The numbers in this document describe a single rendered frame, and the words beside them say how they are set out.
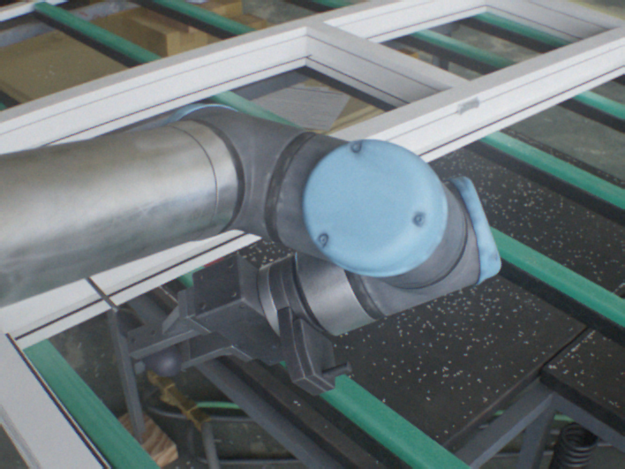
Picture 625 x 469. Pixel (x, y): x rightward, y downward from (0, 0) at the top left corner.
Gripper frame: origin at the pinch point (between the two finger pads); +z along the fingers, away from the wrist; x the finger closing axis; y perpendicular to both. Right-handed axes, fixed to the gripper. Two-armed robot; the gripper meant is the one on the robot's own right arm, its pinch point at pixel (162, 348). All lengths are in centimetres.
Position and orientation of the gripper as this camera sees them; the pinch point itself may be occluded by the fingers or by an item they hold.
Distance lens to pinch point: 79.2
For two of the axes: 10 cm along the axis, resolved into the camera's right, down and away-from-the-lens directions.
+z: -8.8, 3.6, 3.0
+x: -4.4, -4.5, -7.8
